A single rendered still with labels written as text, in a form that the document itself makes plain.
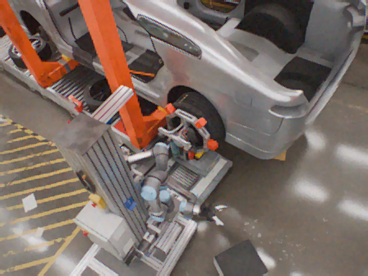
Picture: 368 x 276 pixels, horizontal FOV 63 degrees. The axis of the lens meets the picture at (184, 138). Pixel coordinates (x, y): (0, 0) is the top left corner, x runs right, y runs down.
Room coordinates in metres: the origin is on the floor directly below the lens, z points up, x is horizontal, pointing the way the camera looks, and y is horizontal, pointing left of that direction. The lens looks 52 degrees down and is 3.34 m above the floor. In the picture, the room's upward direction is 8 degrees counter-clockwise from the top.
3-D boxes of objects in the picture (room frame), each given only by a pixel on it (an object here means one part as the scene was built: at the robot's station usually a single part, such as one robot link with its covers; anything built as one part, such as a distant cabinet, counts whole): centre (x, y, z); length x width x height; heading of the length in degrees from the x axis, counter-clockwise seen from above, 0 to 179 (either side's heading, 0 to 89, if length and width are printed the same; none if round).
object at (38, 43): (4.71, 2.45, 0.39); 0.66 x 0.66 x 0.24
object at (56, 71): (3.83, 1.68, 0.69); 0.52 x 0.17 x 0.35; 136
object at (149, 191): (1.11, 0.30, 1.19); 0.15 x 0.12 x 0.55; 157
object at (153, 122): (2.49, 0.29, 0.69); 0.52 x 0.17 x 0.35; 136
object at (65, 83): (3.43, 1.13, 0.14); 2.47 x 0.85 x 0.27; 46
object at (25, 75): (4.63, 2.38, 0.19); 1.00 x 0.86 x 0.39; 46
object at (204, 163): (2.17, -0.17, 0.32); 0.40 x 0.30 x 0.28; 46
